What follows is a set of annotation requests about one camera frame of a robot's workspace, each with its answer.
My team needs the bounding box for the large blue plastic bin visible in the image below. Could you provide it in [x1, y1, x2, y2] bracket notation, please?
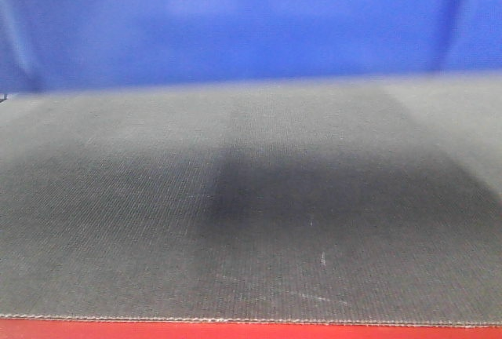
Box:
[1, 0, 501, 93]

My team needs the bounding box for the dark conveyor belt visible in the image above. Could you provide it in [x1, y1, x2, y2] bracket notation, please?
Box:
[1, 74, 501, 326]

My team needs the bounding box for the red conveyor edge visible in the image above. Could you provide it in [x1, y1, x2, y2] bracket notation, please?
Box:
[1, 319, 501, 338]

